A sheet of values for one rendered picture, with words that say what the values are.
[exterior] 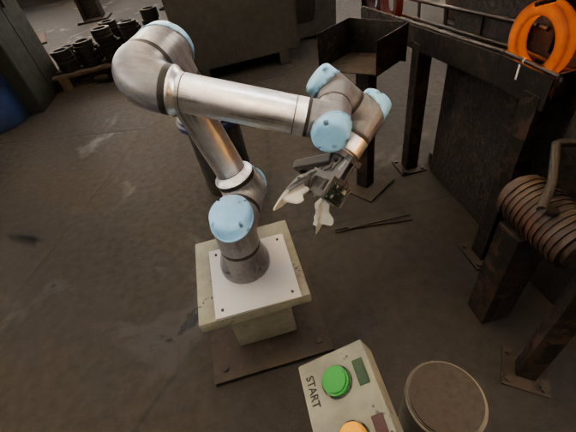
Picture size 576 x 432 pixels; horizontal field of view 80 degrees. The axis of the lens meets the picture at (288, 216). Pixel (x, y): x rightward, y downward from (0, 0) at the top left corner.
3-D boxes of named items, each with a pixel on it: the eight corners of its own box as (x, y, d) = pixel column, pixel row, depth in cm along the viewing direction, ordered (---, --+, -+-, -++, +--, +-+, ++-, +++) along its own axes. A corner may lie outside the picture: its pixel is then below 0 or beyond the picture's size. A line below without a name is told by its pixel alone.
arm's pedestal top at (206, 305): (202, 333, 97) (198, 326, 94) (198, 251, 120) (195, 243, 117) (312, 301, 99) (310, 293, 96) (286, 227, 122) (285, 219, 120)
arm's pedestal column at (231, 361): (216, 387, 111) (189, 351, 93) (208, 288, 140) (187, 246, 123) (334, 351, 114) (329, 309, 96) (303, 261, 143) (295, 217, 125)
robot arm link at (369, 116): (357, 86, 81) (382, 107, 85) (332, 126, 82) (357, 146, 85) (375, 81, 74) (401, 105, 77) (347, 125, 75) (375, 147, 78)
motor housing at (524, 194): (492, 289, 122) (548, 165, 85) (537, 346, 106) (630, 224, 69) (458, 298, 121) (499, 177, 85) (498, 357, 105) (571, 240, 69)
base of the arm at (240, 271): (220, 287, 100) (211, 267, 93) (222, 247, 111) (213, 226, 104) (272, 279, 100) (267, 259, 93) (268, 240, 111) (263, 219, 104)
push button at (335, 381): (346, 364, 51) (342, 360, 50) (356, 392, 48) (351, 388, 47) (322, 375, 52) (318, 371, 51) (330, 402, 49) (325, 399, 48)
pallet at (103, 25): (175, 43, 414) (160, 2, 384) (178, 63, 355) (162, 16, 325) (73, 68, 400) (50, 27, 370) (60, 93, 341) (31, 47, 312)
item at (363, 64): (351, 165, 187) (348, 17, 138) (395, 181, 172) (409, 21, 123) (328, 184, 177) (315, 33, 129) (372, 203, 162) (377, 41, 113)
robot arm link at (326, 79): (325, 76, 67) (365, 111, 71) (327, 53, 74) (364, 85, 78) (300, 105, 72) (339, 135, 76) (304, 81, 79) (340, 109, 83)
